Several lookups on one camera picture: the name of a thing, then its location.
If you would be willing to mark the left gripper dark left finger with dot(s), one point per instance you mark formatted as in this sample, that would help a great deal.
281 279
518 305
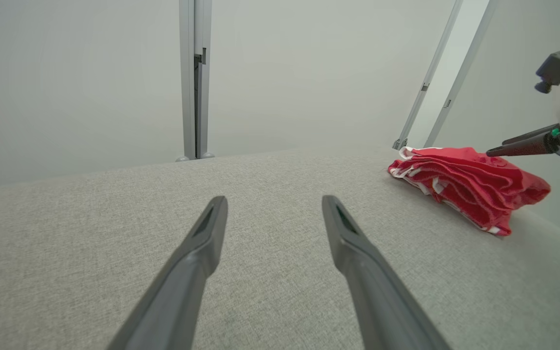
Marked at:
183 291

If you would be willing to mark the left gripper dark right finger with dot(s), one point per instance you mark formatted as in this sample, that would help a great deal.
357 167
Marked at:
372 291

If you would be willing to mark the red white jersey shirt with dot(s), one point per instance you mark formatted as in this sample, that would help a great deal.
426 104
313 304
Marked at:
435 187
494 175

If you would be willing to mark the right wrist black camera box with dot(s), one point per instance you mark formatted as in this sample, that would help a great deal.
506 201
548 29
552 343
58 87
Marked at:
554 70

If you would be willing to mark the slim grey slanted post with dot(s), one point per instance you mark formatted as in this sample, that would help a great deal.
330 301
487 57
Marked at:
464 68
428 78

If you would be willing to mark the grey double partition post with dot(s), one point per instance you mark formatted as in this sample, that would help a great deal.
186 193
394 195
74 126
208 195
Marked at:
195 73

